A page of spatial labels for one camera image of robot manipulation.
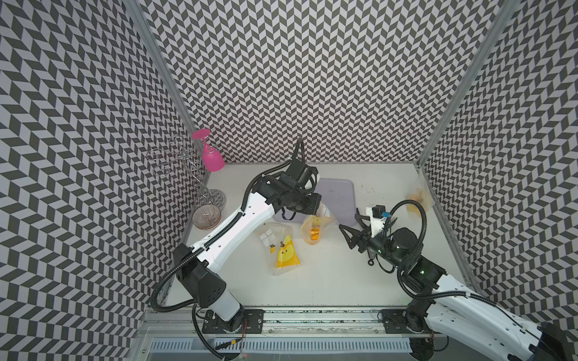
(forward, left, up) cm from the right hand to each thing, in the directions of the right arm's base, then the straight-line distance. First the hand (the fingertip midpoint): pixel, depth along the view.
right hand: (347, 225), depth 73 cm
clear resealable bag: (+20, -35, -10) cm, 42 cm away
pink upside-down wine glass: (+32, +53, -1) cm, 62 cm away
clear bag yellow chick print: (+2, +25, -14) cm, 29 cm away
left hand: (+4, +10, +3) cm, 12 cm away
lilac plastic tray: (+27, -2, -20) cm, 34 cm away
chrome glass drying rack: (+40, +70, -6) cm, 81 cm away
